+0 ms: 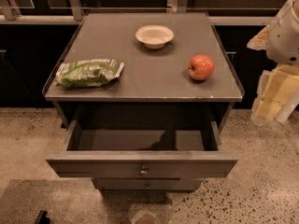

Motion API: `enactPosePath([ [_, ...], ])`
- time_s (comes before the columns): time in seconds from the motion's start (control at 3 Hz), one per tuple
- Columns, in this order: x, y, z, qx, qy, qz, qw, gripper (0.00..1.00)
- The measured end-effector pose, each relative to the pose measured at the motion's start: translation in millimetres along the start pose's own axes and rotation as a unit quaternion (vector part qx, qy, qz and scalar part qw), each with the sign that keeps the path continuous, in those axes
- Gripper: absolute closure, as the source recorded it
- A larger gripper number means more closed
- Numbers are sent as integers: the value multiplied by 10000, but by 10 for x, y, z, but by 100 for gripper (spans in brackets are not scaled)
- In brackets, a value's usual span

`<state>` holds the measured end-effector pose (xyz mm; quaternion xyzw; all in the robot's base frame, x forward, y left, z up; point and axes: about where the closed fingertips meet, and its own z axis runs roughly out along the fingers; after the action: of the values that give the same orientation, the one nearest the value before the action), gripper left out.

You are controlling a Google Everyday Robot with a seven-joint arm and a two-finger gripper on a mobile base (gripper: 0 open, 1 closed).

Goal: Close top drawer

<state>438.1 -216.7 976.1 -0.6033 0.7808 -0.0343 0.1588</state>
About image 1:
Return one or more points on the foam gripper body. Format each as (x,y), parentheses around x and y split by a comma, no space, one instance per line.
(284,37)

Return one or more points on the grey top drawer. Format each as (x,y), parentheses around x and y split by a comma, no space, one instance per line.
(174,151)

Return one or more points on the grey drawer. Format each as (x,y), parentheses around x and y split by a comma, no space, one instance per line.
(169,184)
(174,151)

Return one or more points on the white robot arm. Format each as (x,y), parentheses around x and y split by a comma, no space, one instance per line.
(280,38)

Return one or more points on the grey drawer cabinet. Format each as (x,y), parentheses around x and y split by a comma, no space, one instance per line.
(155,88)

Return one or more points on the grey bottom drawer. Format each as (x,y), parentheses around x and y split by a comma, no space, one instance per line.
(169,184)

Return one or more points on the red apple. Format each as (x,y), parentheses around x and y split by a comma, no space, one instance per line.
(200,67)

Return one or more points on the white paper bowl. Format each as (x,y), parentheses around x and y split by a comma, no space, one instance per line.
(154,36)

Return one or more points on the green chip bag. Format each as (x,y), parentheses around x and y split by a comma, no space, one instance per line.
(88,73)

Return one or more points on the black object at floor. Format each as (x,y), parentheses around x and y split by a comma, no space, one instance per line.
(42,218)

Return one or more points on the metal window railing frame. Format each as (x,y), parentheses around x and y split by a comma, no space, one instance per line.
(75,10)

